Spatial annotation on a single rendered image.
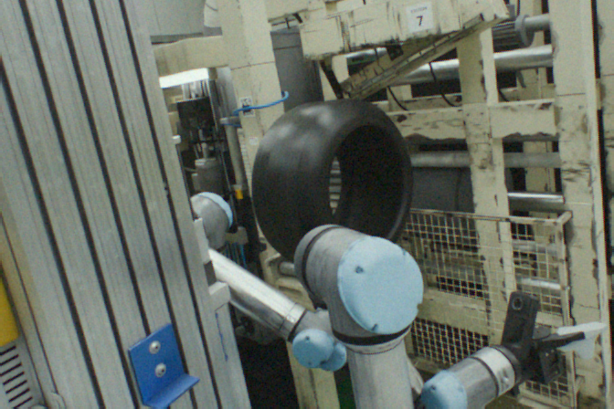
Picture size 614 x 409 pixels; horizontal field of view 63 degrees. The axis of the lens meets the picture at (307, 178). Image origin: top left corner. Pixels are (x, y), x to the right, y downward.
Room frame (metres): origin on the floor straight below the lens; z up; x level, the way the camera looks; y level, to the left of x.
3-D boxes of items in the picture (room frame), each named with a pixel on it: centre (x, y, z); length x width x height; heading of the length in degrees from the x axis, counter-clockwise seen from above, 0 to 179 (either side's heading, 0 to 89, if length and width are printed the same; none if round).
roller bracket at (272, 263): (1.91, 0.06, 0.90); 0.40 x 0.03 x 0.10; 133
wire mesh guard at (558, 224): (1.84, -0.46, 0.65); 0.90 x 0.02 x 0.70; 43
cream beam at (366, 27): (1.89, -0.36, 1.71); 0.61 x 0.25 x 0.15; 43
